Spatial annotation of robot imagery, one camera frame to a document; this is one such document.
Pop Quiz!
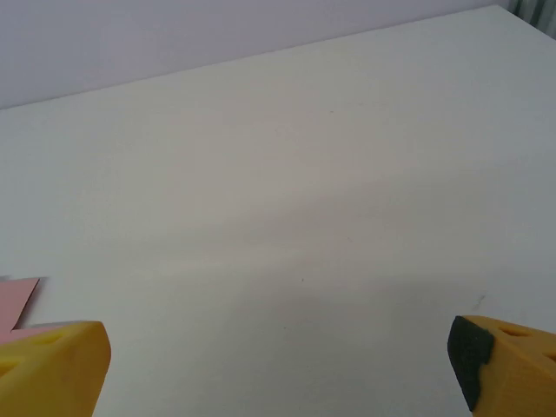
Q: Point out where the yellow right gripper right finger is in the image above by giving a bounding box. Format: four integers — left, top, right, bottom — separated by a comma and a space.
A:
446, 314, 556, 417

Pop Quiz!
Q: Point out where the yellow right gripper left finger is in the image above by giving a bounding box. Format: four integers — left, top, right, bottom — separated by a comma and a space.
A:
0, 320, 113, 417

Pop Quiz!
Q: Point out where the pink cloth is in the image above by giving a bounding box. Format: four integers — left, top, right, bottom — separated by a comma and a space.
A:
0, 276, 83, 347

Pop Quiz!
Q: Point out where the aluminium frame post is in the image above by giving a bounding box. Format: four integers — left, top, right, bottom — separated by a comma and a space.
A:
506, 0, 556, 34

